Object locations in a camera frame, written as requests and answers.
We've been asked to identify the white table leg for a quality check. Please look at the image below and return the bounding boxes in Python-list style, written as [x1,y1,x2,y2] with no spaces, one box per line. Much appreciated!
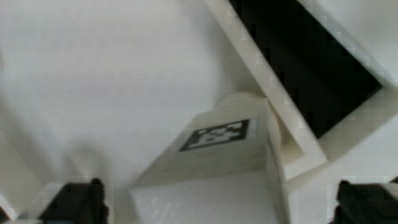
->
[132,92,290,224]

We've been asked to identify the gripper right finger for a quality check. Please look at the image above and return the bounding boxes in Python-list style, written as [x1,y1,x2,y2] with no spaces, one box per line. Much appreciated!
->
[329,178,398,224]

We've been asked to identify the white square tabletop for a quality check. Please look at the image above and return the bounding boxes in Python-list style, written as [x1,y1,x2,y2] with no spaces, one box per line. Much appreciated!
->
[0,0,331,224]

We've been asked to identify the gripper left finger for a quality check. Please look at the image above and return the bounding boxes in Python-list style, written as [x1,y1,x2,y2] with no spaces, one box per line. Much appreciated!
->
[20,178,110,224]

